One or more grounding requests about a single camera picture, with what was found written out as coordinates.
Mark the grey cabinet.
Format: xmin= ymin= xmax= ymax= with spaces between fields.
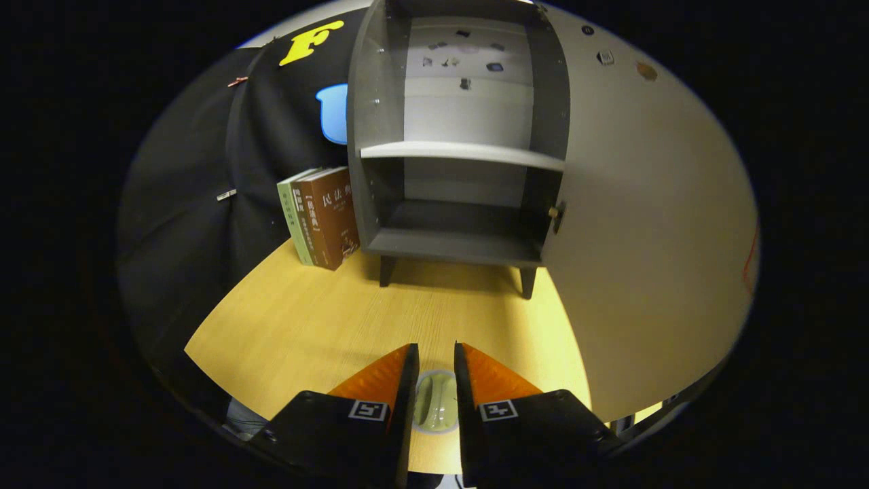
xmin=346 ymin=0 xmax=571 ymax=300

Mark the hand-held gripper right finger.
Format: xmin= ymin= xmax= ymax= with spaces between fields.
xmin=454 ymin=341 xmax=622 ymax=489

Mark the green ceramic dish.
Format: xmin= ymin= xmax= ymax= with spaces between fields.
xmin=412 ymin=369 xmax=460 ymax=434

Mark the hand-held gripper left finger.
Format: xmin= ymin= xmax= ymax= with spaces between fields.
xmin=248 ymin=343 xmax=420 ymax=489

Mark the brown book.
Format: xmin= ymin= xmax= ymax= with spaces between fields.
xmin=314 ymin=166 xmax=362 ymax=272
xmin=291 ymin=173 xmax=328 ymax=267

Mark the beige cabinet door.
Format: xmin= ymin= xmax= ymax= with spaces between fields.
xmin=540 ymin=3 xmax=760 ymax=423

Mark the black backdrop cloth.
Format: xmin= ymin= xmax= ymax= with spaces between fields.
xmin=117 ymin=8 xmax=367 ymax=408

